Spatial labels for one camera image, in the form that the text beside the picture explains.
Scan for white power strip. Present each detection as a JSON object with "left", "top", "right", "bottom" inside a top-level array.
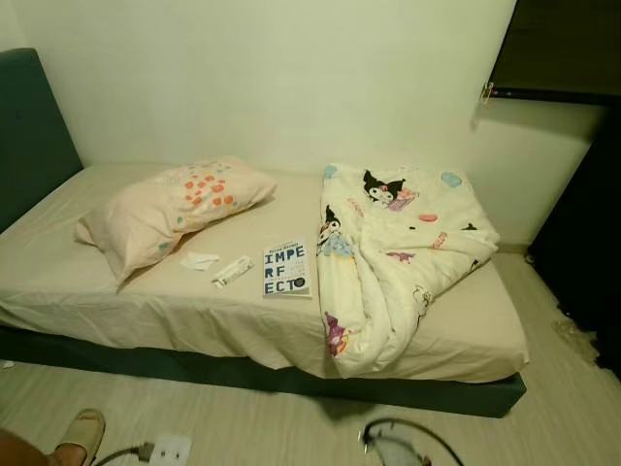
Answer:
[{"left": 147, "top": 435, "right": 192, "bottom": 466}]

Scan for teal padded headboard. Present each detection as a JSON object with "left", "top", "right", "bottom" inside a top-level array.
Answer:
[{"left": 0, "top": 49, "right": 83, "bottom": 234}]

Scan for beige sheeted mattress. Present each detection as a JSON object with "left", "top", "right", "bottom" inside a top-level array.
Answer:
[{"left": 0, "top": 160, "right": 530, "bottom": 383}]

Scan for clear plastic wrapper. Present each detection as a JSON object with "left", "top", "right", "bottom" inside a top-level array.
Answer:
[{"left": 553, "top": 318, "right": 595, "bottom": 355}]

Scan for white book blue letters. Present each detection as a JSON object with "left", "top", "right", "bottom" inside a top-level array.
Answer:
[{"left": 262, "top": 242, "right": 313, "bottom": 299}]

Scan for beige slipper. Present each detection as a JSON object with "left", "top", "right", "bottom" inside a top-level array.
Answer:
[{"left": 53, "top": 409, "right": 106, "bottom": 465}]

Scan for grey power strip cable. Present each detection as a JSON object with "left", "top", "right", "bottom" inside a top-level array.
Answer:
[{"left": 92, "top": 443, "right": 154, "bottom": 466}]

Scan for pink patterned pillow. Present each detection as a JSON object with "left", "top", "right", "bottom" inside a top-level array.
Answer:
[{"left": 76, "top": 156, "right": 278, "bottom": 284}]

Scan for white green paper packet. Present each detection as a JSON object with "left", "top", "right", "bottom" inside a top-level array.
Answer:
[{"left": 212, "top": 255, "right": 255, "bottom": 289}]

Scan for dark wall shelf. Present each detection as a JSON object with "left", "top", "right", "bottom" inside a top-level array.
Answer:
[{"left": 482, "top": 0, "right": 621, "bottom": 106}]

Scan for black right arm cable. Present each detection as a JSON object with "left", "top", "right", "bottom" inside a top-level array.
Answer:
[{"left": 361, "top": 417, "right": 465, "bottom": 466}]

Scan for bare person leg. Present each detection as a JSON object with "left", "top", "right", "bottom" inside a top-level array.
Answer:
[{"left": 0, "top": 427, "right": 83, "bottom": 466}]

